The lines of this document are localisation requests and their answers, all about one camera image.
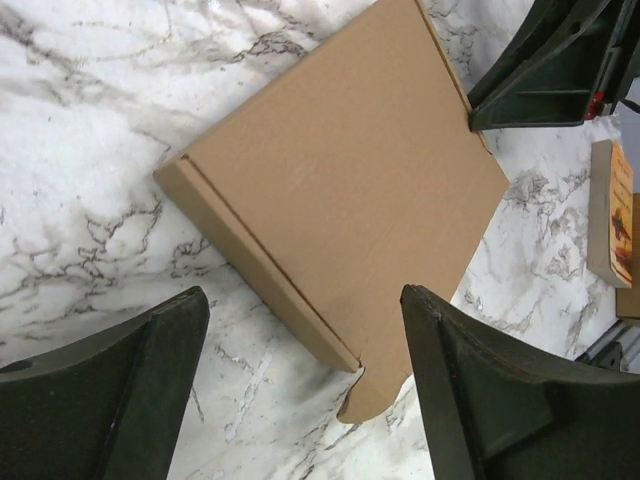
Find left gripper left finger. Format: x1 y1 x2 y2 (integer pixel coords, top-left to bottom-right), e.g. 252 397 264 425
1 287 209 479

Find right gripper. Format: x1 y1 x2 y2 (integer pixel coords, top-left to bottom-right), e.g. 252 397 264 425
468 1 639 131

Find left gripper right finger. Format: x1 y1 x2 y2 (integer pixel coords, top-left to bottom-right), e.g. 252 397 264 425
400 285 639 479

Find cardboard box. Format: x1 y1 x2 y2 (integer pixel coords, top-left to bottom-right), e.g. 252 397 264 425
154 1 508 424
616 193 640 324

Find cardboard box under book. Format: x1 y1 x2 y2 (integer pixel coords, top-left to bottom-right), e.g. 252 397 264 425
616 193 640 324

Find orange paperback book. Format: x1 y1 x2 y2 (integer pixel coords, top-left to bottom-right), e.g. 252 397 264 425
587 140 634 288

